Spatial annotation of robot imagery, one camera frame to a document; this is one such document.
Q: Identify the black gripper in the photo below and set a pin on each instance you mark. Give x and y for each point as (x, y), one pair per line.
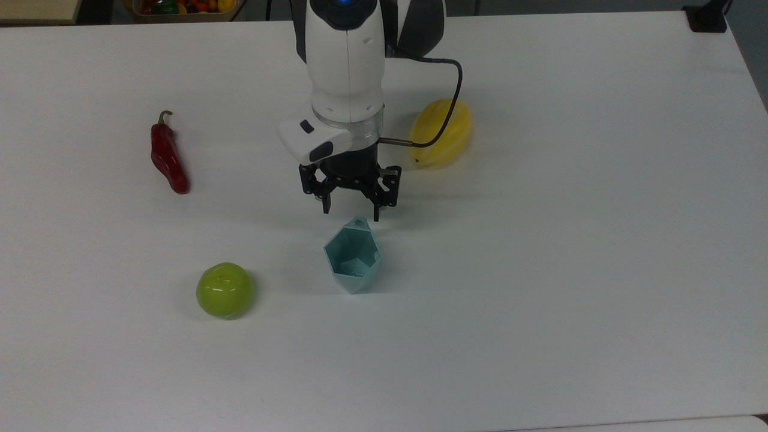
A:
(354, 168)

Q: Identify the teal hexagonal plastic mug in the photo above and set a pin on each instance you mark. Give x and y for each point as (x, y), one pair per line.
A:
(353, 258)

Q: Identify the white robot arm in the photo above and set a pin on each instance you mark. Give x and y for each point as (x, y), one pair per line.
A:
(345, 66)

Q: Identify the yellow striped toy melon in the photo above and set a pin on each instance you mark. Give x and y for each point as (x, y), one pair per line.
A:
(447, 135)

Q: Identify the green toy apple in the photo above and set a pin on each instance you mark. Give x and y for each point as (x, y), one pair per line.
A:
(225, 291)

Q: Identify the red toy chili pepper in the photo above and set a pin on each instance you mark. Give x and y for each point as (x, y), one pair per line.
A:
(168, 159)

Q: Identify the basket of toy fruits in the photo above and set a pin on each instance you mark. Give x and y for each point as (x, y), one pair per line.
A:
(180, 9)

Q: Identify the light wooden board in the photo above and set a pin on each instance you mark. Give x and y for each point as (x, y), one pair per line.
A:
(36, 11)

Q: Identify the black table clamp mount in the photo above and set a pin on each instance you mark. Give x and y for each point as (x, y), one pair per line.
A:
(708, 18)

